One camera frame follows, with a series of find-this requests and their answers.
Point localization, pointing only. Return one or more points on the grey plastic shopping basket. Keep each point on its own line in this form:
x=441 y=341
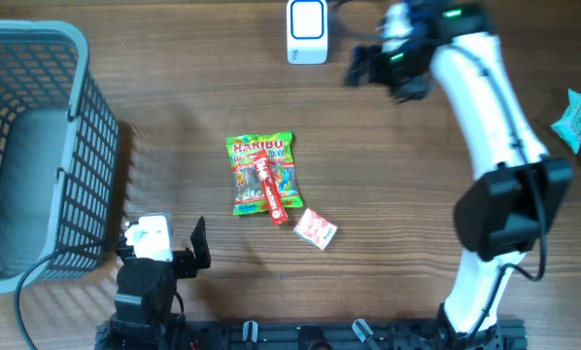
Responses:
x=59 y=144

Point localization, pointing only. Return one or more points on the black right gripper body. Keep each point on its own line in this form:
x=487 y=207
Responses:
x=406 y=68

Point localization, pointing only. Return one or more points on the red white snack packet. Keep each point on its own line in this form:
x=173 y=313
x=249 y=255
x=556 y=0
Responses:
x=315 y=229

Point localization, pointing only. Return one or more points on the white barcode scanner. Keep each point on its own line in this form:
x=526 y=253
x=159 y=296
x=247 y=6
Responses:
x=307 y=32

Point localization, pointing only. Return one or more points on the teal tissue packet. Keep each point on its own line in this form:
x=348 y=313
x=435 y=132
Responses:
x=568 y=127

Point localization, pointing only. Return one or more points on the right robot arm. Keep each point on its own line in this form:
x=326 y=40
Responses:
x=517 y=186

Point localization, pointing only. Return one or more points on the Haribo gummy candy bag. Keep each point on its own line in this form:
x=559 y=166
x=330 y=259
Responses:
x=249 y=197

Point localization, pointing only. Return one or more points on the red Nescafe coffee stick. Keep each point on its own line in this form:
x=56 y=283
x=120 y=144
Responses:
x=269 y=188

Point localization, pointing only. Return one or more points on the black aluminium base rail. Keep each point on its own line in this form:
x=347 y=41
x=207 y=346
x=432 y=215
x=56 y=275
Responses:
x=396 y=335

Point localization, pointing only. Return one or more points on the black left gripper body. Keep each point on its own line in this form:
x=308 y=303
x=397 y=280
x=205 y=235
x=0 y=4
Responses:
x=184 y=266

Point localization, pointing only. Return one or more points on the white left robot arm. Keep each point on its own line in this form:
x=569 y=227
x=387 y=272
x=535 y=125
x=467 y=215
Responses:
x=150 y=313

